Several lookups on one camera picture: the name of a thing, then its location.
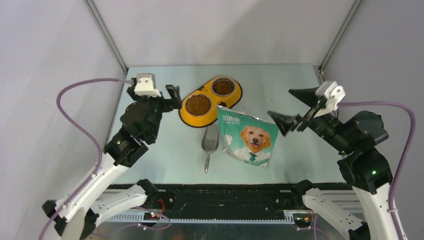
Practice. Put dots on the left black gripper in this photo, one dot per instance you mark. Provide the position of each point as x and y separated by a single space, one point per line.
175 103

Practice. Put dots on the right steel bowl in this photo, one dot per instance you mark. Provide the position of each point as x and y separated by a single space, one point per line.
223 87

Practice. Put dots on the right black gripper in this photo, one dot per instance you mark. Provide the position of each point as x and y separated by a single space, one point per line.
308 96

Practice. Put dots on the steel bowl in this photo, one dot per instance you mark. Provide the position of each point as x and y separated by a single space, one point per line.
223 87
198 105

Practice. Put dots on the grey slotted cable duct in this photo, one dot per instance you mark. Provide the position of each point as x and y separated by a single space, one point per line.
151 217

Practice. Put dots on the brown pet food kibble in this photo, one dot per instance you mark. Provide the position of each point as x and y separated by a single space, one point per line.
200 104

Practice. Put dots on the metal food scoop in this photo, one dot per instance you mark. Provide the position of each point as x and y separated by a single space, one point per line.
210 143

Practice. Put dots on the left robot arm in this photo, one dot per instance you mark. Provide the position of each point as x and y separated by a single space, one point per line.
79 213

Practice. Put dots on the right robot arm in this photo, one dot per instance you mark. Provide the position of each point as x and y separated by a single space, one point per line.
362 166

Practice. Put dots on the green pet food bag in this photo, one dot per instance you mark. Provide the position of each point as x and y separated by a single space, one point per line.
246 138

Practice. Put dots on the left steel bowl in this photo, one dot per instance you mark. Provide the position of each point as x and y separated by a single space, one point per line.
198 105

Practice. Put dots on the yellow double bowl feeder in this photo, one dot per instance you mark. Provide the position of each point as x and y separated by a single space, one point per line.
209 118

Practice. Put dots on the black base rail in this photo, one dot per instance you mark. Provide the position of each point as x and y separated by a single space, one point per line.
219 200

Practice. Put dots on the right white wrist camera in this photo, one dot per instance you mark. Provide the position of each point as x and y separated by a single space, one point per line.
330 94

